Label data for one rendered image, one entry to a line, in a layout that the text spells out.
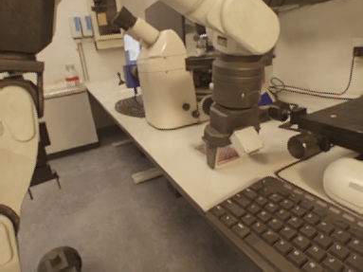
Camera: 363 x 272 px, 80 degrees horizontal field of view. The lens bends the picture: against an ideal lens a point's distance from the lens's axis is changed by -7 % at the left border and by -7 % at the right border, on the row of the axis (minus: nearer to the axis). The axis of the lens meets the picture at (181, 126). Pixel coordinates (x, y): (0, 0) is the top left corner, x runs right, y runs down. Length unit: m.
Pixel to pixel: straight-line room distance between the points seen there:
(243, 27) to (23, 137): 0.58
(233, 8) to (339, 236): 0.30
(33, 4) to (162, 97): 0.40
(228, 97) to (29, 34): 0.50
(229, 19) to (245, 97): 0.13
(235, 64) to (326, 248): 0.27
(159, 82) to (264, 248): 0.54
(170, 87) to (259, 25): 0.41
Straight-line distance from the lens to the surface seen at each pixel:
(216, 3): 0.33
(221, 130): 0.42
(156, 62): 0.70
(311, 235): 0.32
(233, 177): 0.45
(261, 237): 0.32
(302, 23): 1.26
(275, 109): 0.47
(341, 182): 0.39
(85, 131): 2.84
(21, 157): 0.73
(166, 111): 0.72
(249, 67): 0.38
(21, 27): 0.68
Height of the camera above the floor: 0.98
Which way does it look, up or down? 18 degrees down
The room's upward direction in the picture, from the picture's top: 7 degrees counter-clockwise
